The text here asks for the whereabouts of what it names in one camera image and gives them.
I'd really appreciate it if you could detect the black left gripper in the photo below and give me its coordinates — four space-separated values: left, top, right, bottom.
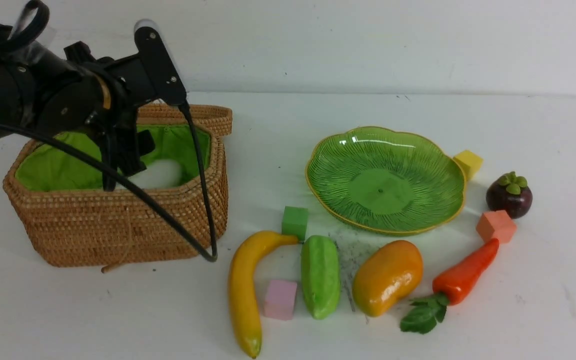
28 42 156 192

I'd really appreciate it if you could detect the white radish with leaves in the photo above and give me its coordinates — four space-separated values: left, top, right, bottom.
127 159 183 190

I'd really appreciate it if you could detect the yellow plastic banana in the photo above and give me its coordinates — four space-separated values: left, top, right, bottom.
227 230 300 360

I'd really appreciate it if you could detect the green plastic cucumber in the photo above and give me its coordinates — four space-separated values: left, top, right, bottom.
301 235 341 321

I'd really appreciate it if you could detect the orange yellow plastic mango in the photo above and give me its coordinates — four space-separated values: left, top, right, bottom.
352 240 425 318

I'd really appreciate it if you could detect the orange plastic carrot with leaves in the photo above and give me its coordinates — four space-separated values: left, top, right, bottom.
399 238 500 335

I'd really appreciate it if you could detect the dark purple plastic mangosteen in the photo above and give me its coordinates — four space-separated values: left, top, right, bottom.
486 171 533 219

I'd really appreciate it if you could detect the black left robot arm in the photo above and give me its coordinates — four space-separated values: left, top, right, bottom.
0 19 186 191

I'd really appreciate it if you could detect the woven wicker basket green lining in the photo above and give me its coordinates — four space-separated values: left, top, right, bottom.
3 104 211 267

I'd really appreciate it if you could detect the green foam cube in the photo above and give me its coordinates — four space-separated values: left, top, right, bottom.
281 206 309 243

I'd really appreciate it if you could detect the pink foam cube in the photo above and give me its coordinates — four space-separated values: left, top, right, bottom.
263 279 298 321

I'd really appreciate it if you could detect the green glass leaf plate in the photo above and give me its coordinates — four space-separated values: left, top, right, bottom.
304 126 467 237

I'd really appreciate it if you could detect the yellow foam cube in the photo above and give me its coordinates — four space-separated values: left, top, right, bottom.
453 149 483 182

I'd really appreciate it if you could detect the orange foam cube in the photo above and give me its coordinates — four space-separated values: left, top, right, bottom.
475 210 517 244

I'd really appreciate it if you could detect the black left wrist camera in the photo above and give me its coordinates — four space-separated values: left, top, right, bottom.
106 18 188 107

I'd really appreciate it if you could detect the black camera cable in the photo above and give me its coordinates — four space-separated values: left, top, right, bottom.
0 102 219 263

